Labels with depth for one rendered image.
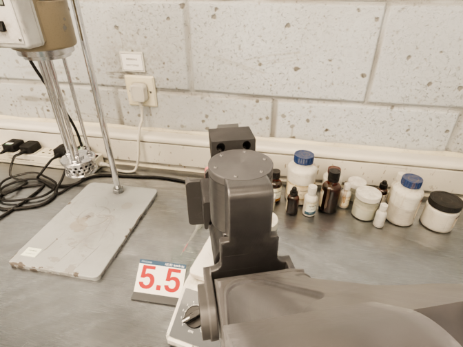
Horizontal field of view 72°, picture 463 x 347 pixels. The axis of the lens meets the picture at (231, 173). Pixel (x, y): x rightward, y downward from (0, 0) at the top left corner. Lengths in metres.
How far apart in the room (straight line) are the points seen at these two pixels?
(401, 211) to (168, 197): 0.56
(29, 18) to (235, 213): 0.45
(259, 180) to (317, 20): 0.60
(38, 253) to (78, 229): 0.09
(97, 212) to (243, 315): 0.67
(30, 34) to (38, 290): 0.44
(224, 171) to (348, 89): 0.62
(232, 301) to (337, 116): 0.70
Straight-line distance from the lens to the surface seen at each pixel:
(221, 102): 0.87
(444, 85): 0.90
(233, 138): 0.31
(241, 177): 0.25
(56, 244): 0.78
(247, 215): 0.25
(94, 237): 0.76
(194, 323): 0.53
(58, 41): 0.62
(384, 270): 0.72
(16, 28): 0.58
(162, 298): 0.62
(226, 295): 0.23
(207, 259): 0.55
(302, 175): 0.77
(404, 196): 0.79
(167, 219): 0.78
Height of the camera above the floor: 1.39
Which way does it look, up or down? 32 degrees down
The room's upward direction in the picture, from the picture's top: straight up
